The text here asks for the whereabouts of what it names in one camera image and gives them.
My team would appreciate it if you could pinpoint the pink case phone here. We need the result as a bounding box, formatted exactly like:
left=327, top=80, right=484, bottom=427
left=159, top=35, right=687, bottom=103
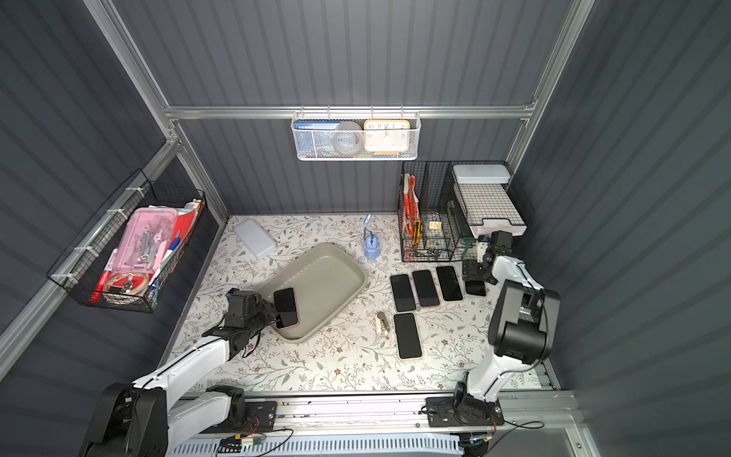
left=272, top=288, right=299, bottom=329

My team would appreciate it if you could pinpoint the black phone dark case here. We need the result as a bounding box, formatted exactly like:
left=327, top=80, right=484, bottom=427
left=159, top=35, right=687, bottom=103
left=436, top=266, right=464, bottom=302

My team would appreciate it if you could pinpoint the cream case phone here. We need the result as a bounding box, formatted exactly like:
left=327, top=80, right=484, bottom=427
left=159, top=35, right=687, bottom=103
left=412, top=270, right=441, bottom=308

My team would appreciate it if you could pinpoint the beige storage box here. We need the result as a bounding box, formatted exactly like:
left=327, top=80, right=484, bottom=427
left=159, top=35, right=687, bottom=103
left=257, top=244, right=367, bottom=344

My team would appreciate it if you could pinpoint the dark purple case phone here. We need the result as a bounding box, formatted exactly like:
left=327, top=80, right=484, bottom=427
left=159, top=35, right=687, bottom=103
left=389, top=274, right=417, bottom=312

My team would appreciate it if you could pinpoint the black phone white case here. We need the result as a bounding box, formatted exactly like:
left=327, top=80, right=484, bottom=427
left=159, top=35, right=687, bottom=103
left=393, top=312, right=423, bottom=360

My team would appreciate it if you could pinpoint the light blue case phone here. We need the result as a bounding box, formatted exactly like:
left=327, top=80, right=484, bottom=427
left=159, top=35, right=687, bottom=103
left=464, top=280, right=487, bottom=296

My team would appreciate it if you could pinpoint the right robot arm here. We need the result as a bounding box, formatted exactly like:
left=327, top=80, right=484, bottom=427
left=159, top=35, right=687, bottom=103
left=450, top=230, right=561, bottom=425

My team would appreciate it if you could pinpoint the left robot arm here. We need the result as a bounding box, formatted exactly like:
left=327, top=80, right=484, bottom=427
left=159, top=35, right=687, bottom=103
left=79, top=289, right=278, bottom=456

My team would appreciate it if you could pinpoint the blue box in basket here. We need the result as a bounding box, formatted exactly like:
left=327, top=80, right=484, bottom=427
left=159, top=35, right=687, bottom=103
left=292, top=120, right=341, bottom=160

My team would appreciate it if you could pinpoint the checked notebook stack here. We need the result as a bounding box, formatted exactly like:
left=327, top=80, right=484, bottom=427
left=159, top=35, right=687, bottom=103
left=452, top=164, right=527, bottom=238

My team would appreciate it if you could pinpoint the white flat case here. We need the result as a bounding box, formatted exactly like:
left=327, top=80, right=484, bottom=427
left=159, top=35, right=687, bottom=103
left=233, top=219, right=277, bottom=259

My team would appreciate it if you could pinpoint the yellow utility knife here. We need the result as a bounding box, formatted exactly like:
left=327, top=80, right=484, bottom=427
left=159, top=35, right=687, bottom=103
left=412, top=219, right=423, bottom=248

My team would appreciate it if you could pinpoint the pink pencil case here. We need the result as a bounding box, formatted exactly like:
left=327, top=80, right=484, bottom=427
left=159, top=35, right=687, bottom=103
left=112, top=207, right=178, bottom=275

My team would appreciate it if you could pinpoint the yellow alarm clock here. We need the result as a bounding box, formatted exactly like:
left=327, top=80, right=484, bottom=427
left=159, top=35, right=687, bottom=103
left=363, top=119, right=411, bottom=155

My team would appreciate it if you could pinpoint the grey tape roll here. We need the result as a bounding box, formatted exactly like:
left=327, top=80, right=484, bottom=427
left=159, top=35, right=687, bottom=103
left=332, top=121, right=364, bottom=157

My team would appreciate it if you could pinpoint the black wire desk organizer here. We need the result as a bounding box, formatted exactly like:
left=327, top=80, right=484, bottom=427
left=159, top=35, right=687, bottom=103
left=397, top=161, right=534, bottom=263

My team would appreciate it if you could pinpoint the black wire side basket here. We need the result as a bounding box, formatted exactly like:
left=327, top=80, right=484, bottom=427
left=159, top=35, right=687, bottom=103
left=48, top=171, right=207, bottom=313

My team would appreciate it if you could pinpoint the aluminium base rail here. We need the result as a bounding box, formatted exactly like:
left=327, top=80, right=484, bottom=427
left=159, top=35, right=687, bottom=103
left=172, top=390, right=599, bottom=456

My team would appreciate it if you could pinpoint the white wire wall basket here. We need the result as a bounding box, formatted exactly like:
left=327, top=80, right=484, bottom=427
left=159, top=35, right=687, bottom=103
left=290, top=110, right=422, bottom=162

